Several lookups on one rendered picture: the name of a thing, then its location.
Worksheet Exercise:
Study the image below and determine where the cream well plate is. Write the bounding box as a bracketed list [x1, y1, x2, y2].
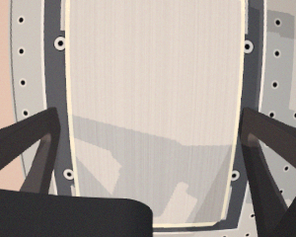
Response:
[65, 0, 245, 227]

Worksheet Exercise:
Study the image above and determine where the grey flat base plate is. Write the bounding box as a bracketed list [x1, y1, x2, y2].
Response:
[8, 0, 296, 237]

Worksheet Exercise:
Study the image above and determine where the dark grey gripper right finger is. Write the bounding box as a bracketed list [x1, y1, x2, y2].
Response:
[239, 107, 296, 237]

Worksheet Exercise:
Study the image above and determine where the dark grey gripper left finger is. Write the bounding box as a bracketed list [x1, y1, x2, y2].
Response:
[0, 107, 61, 194]

